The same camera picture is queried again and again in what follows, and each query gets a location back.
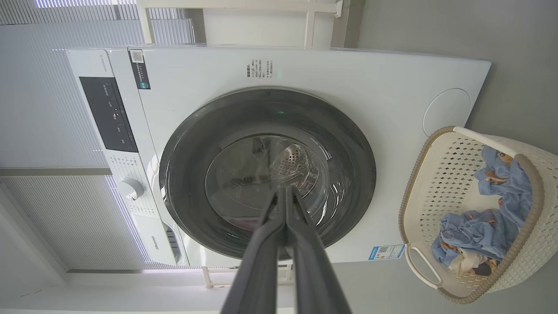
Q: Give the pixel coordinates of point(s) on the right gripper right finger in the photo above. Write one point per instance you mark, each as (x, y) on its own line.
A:
(314, 270)

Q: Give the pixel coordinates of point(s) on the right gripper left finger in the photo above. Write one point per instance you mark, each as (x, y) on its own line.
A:
(261, 261)

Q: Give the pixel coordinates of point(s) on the dark round glass washer door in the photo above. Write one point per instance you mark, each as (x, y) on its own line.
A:
(192, 148)

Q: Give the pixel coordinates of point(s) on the white front-load washing machine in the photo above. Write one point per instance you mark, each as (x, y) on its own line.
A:
(357, 96)

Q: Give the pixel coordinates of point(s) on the black washer control panel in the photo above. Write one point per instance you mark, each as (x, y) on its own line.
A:
(109, 115)

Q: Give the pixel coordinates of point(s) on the blue energy label sticker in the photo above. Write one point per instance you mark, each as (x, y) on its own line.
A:
(386, 252)

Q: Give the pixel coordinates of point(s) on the white detergent drawer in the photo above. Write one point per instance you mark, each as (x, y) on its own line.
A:
(154, 240)

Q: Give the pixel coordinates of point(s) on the white round control knob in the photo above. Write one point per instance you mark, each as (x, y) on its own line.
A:
(130, 188)

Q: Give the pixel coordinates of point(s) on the cream perforated laundry basket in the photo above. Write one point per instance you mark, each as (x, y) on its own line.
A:
(436, 174)

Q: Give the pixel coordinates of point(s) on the round white filter cover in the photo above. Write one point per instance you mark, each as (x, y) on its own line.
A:
(447, 112)

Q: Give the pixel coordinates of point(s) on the black QR code sticker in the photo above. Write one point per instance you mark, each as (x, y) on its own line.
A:
(139, 69)

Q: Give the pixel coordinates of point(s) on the white metal frame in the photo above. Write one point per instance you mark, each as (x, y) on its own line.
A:
(226, 274)
(309, 22)

